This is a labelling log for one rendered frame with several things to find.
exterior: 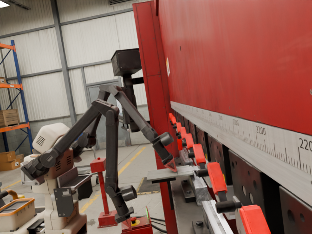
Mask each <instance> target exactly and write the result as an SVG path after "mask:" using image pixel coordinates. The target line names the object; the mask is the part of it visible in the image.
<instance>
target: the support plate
mask: <svg viewBox="0 0 312 234"><path fill-rule="evenodd" d="M187 167H190V166H189V165H187V166H180V167H177V169H180V168H187ZM189 175H193V172H192V171H189V172H182V173H178V174H177V172H174V171H172V170H170V169H168V168H167V169H158V170H152V171H148V175H147V181H154V180H161V179H167V178H174V177H180V176H189Z"/></svg>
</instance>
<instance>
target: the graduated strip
mask: <svg viewBox="0 0 312 234"><path fill-rule="evenodd" d="M170 103H171V105H173V106H175V107H177V108H179V109H181V110H183V111H185V112H187V113H189V114H191V115H193V116H195V117H197V118H199V119H201V120H203V121H205V122H207V123H209V124H211V125H213V126H215V127H217V128H218V129H220V130H222V131H224V132H226V133H228V134H230V135H232V136H234V137H236V138H238V139H240V140H242V141H244V142H246V143H248V144H250V145H252V146H254V147H256V148H258V149H260V150H262V151H264V152H266V153H268V154H270V155H272V156H274V157H276V158H278V159H280V160H282V161H284V162H286V163H288V164H290V165H292V166H294V167H296V168H298V169H300V170H302V171H304V172H306V173H308V174H310V175H312V137H309V136H305V135H301V134H297V133H293V132H290V131H286V130H281V129H277V128H274V127H270V126H266V125H262V124H259V123H254V122H250V121H247V120H243V119H239V118H235V117H231V116H227V115H223V114H219V113H215V112H212V111H208V110H203V109H199V108H196V107H192V106H188V105H184V104H180V103H176V102H172V101H171V102H170Z"/></svg>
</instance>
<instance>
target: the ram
mask: <svg viewBox="0 0 312 234"><path fill-rule="evenodd" d="M158 20H159V27H160V33H161V39H162V48H163V55H164V61H165V68H166V74H167V81H168V87H169V96H170V101H172V102H176V103H180V104H184V105H188V106H192V107H196V108H199V109H203V110H207V111H212V112H215V113H219V114H223V115H227V116H231V117H235V118H239V119H243V120H247V121H250V122H254V123H258V124H262V125H266V126H270V127H274V128H277V129H281V130H286V131H290V132H293V133H297V134H301V135H305V136H309V137H312V0H159V6H158ZM167 59H168V62H169V71H170V73H169V75H168V71H167V65H166V61H167ZM171 108H172V109H174V110H175V111H177V112H178V113H180V114H181V115H183V116H184V117H185V118H187V119H188V120H189V121H191V122H192V123H194V124H195V125H197V126H198V127H200V128H201V129H202V130H204V131H205V132H207V133H208V134H209V135H211V136H212V137H214V138H215V139H217V140H218V141H219V142H221V143H222V144H224V145H225V146H227V147H228V148H230V149H231V150H232V151H234V152H235V153H236V154H238V155H239V156H241V157H242V158H244V159H245V160H247V161H248V162H249V163H251V164H252V165H253V166H255V167H256V168H258V169H259V170H261V171H262V172H264V173H265V174H266V175H268V176H269V177H271V178H272V179H274V180H275V181H276V182H278V183H279V184H281V185H282V186H283V187H285V188H286V189H288V190H289V191H291V192H292V193H294V194H295V195H296V196H298V197H299V198H300V199H302V200H303V201H305V202H306V203H308V204H309V205H311V206H312V175H310V174H308V173H306V172H304V171H302V170H300V169H298V168H296V167H294V166H292V165H290V164H288V163H286V162H284V161H282V160H280V159H278V158H276V157H274V156H272V155H270V154H268V153H266V152H264V151H262V150H260V149H258V148H256V147H254V146H252V145H250V144H248V143H246V142H244V141H242V140H240V139H238V138H236V137H234V136H232V135H230V134H228V133H226V132H224V131H222V130H220V129H218V128H217V127H215V126H213V125H211V124H209V123H207V122H205V121H203V120H201V119H199V118H197V117H195V116H193V115H191V114H189V113H187V112H185V111H183V110H181V109H179V108H177V107H175V106H173V105H171Z"/></svg>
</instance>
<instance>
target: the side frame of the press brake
mask: <svg viewBox="0 0 312 234"><path fill-rule="evenodd" d="M132 6H133V13H134V19H135V25H136V34H137V40H138V46H139V52H140V59H141V65H142V71H143V80H144V86H145V92H146V98H147V105H148V111H149V120H150V125H151V127H152V128H153V129H154V130H155V131H156V132H157V134H158V136H160V135H161V134H163V133H165V132H169V133H170V135H171V136H172V137H173V139H174V141H173V142H172V143H170V144H169V145H168V146H164V147H165V148H166V150H167V151H168V152H169V153H171V154H172V155H173V157H174V158H176V157H180V154H179V149H178V143H177V139H178V136H176V133H177V131H176V129H173V125H171V123H170V118H169V113H172V115H173V116H174V109H172V108H171V103H170V96H169V87H168V81H167V74H166V68H165V61H164V55H163V46H162V39H161V33H160V27H159V20H158V16H156V13H155V7H154V1H153V0H151V1H145V2H139V3H133V4H132ZM154 151H155V150H154ZM155 157H156V166H157V170H158V169H167V167H165V166H164V164H163V163H162V159H161V158H160V156H159V155H158V153H157V152H156V151H155ZM159 185H160V191H161V197H162V206H163V212H164V218H165V225H166V230H167V234H178V231H177V224H176V216H175V210H171V207H170V200H169V192H168V186H167V182H160V183H159ZM207 188H208V191H209V193H210V195H211V197H212V198H213V200H215V202H218V201H217V200H216V197H215V194H214V191H213V188H210V187H209V186H208V185H207ZM223 216H224V218H225V219H226V221H227V223H228V225H229V226H230V228H231V230H232V232H233V233H234V234H239V233H238V230H237V226H236V219H231V220H229V219H227V217H226V215H225V214H224V213H223Z"/></svg>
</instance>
